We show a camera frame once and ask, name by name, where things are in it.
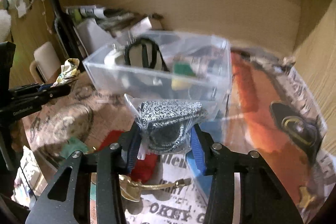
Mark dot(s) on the black patterned headband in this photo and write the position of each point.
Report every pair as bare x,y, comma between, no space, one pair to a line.
144,53

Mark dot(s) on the white plastic sheet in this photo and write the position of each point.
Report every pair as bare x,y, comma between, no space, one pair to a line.
93,36

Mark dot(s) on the yellow green sponge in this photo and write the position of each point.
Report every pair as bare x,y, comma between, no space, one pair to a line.
184,70

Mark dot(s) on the bagged grey knit fabric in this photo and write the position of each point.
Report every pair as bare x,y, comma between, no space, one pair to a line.
166,124

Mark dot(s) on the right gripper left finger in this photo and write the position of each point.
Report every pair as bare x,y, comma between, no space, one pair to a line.
66,199

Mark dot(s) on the clear plastic storage box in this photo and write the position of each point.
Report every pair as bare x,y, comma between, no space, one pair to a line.
208,56

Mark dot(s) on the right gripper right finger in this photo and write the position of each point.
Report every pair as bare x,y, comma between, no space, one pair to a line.
243,185

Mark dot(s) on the white folded card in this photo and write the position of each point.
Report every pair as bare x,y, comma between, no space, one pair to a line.
141,27

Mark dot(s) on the floral fabric scrunchie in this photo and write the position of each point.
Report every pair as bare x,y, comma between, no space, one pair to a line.
69,72

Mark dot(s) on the green pleated cloth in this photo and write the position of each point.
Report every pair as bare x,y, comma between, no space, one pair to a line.
71,145

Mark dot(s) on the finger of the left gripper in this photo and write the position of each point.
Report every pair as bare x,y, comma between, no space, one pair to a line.
41,97
31,88

